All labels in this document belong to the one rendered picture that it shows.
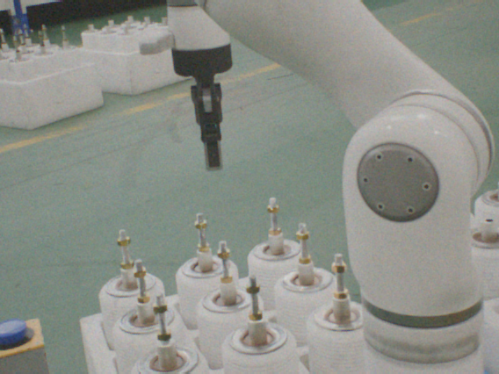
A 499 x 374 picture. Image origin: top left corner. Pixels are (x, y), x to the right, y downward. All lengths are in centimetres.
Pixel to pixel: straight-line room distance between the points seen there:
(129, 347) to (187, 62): 38
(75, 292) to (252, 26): 127
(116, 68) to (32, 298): 195
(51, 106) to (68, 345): 180
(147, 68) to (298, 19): 304
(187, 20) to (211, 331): 42
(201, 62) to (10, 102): 233
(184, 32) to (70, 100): 239
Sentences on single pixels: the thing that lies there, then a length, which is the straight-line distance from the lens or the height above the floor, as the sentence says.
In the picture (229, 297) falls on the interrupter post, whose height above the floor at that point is 26.
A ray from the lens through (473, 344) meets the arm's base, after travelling 65.
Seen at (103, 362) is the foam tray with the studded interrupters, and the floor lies 18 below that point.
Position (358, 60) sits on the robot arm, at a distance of 63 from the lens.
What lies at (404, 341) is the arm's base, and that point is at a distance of 63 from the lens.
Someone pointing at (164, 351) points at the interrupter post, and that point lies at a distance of 100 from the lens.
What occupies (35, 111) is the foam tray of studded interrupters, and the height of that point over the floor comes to 7.
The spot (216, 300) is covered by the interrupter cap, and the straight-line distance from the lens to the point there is 115.
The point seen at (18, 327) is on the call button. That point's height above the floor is 33.
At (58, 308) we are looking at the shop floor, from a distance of 177.
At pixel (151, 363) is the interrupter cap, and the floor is 25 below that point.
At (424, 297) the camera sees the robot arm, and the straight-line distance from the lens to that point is 61.
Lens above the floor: 78
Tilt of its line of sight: 20 degrees down
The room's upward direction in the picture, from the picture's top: 6 degrees counter-clockwise
